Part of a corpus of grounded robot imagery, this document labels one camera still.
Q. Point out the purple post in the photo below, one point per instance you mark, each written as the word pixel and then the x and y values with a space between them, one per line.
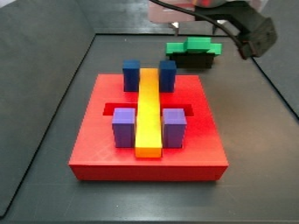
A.
pixel 174 127
pixel 124 127

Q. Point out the black fixture bracket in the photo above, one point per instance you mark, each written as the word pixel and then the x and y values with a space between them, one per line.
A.
pixel 199 60

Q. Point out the purple right post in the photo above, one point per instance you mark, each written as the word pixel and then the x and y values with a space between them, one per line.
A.
pixel 174 127

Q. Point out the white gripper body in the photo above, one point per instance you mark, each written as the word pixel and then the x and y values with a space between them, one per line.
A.
pixel 162 15

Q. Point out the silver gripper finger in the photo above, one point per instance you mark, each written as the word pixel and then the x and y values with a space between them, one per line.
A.
pixel 214 29

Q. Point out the green U-shaped block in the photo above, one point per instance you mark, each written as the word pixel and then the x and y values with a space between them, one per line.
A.
pixel 194 45

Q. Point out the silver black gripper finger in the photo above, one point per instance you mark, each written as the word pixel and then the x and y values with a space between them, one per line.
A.
pixel 175 28

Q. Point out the dark blue right post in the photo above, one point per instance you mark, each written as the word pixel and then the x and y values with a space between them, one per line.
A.
pixel 167 72

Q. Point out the dark blue post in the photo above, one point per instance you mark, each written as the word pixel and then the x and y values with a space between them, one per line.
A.
pixel 167 72
pixel 131 71

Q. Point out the dark blue left post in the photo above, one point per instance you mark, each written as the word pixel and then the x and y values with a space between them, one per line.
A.
pixel 131 71

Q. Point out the yellow long bar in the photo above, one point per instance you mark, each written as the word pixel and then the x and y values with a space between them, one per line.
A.
pixel 148 113

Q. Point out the red base board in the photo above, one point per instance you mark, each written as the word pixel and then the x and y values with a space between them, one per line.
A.
pixel 98 160

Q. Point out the purple left post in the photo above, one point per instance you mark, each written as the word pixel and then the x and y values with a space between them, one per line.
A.
pixel 124 127

